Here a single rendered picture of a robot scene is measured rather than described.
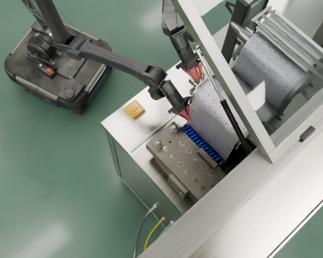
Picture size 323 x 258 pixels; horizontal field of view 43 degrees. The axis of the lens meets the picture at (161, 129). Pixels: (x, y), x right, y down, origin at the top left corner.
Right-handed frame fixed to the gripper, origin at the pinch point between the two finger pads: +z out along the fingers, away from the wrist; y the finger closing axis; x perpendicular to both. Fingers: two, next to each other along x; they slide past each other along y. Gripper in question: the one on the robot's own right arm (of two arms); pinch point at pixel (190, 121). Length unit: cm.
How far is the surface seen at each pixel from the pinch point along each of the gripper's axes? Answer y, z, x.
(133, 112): 11.6, -14.7, -24.6
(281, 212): 13, 26, 55
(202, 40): 13, -31, 74
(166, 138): 12.0, 0.2, -4.9
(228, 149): 0.3, 14.1, 17.0
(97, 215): 52, 34, -103
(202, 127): 0.2, 3.2, 7.6
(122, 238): 49, 53, -93
